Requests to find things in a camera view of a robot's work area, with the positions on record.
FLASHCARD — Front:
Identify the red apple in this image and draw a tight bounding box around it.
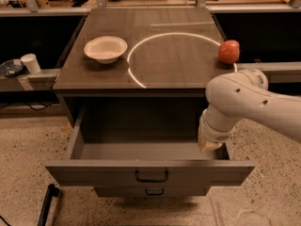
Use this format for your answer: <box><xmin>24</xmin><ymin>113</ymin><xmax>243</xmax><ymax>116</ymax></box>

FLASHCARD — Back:
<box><xmin>218</xmin><ymin>40</ymin><xmax>240</xmax><ymax>64</ymax></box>

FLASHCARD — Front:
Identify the grey bottom drawer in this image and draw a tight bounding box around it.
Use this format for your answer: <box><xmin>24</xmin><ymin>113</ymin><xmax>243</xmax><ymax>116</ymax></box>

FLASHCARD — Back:
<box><xmin>94</xmin><ymin>186</ymin><xmax>210</xmax><ymax>197</ymax></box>

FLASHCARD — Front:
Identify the white paper cup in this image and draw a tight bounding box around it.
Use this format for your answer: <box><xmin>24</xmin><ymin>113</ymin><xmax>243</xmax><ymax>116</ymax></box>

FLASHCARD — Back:
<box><xmin>21</xmin><ymin>54</ymin><xmax>40</xmax><ymax>74</ymax></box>

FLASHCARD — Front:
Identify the grey drawer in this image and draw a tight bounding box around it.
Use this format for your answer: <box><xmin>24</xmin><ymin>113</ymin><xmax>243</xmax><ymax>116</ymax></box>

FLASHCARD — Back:
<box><xmin>94</xmin><ymin>186</ymin><xmax>210</xmax><ymax>197</ymax></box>
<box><xmin>46</xmin><ymin>97</ymin><xmax>255</xmax><ymax>188</ymax></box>

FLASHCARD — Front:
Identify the dark plate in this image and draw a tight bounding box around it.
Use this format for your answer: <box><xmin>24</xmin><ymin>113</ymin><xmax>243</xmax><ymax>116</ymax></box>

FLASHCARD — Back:
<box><xmin>0</xmin><ymin>59</ymin><xmax>24</xmax><ymax>78</ymax></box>

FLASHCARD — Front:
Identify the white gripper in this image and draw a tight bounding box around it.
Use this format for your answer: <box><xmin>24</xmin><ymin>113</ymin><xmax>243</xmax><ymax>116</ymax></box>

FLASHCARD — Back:
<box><xmin>198</xmin><ymin>109</ymin><xmax>235</xmax><ymax>152</ymax></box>

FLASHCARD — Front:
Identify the black floor bar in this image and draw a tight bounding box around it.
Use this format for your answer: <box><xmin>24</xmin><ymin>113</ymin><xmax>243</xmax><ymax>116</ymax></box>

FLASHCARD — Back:
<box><xmin>37</xmin><ymin>184</ymin><xmax>60</xmax><ymax>226</ymax></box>

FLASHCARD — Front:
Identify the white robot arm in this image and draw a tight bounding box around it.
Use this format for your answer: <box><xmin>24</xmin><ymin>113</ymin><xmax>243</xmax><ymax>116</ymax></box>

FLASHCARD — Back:
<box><xmin>198</xmin><ymin>69</ymin><xmax>301</xmax><ymax>152</ymax></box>

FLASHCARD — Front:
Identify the grey top drawer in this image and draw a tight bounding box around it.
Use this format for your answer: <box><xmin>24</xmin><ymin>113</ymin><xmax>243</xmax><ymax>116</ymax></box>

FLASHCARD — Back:
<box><xmin>46</xmin><ymin>97</ymin><xmax>255</xmax><ymax>188</ymax></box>

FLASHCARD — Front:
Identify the black cable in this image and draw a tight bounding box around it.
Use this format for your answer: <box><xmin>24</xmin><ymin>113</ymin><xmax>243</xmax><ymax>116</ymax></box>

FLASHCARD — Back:
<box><xmin>0</xmin><ymin>101</ymin><xmax>60</xmax><ymax>112</ymax></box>

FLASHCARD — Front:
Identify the grey drawer cabinet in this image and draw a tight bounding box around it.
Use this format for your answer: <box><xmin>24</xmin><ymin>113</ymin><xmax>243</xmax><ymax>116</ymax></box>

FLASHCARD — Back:
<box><xmin>52</xmin><ymin>7</ymin><xmax>249</xmax><ymax>198</ymax></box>

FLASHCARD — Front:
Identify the white bowl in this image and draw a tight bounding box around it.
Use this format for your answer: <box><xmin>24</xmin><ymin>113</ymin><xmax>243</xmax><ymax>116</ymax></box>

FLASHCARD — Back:
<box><xmin>84</xmin><ymin>36</ymin><xmax>128</xmax><ymax>64</ymax></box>

